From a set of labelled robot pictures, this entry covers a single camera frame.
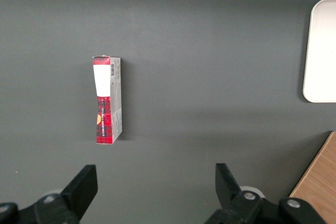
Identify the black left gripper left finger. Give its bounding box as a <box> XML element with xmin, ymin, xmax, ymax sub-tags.
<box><xmin>33</xmin><ymin>164</ymin><xmax>99</xmax><ymax>224</ymax></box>

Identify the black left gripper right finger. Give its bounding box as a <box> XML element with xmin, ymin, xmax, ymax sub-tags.
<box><xmin>206</xmin><ymin>163</ymin><xmax>265</xmax><ymax>224</ymax></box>

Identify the cream plastic tray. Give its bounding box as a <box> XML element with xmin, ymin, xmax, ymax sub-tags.
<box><xmin>301</xmin><ymin>0</ymin><xmax>336</xmax><ymax>103</ymax></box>

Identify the wooden drawer cabinet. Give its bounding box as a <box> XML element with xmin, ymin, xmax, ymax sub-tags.
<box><xmin>288</xmin><ymin>131</ymin><xmax>336</xmax><ymax>224</ymax></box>

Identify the red and grey carton box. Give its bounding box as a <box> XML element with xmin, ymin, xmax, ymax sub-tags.
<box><xmin>91</xmin><ymin>55</ymin><xmax>124</xmax><ymax>146</ymax></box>

